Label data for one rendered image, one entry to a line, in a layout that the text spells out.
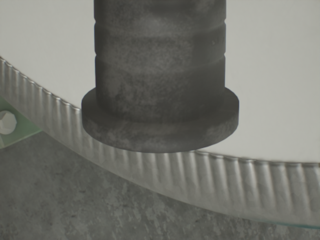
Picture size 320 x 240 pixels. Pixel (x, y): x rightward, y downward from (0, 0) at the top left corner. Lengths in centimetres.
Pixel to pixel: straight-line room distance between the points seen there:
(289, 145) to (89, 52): 17
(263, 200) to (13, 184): 68
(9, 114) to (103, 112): 84
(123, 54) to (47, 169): 92
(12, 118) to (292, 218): 67
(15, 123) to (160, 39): 86
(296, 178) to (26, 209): 71
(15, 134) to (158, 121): 87
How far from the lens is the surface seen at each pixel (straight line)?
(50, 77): 54
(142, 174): 49
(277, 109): 38
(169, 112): 17
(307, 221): 40
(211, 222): 128
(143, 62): 16
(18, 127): 104
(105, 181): 113
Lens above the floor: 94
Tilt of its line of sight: 50 degrees down
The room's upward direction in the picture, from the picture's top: 77 degrees clockwise
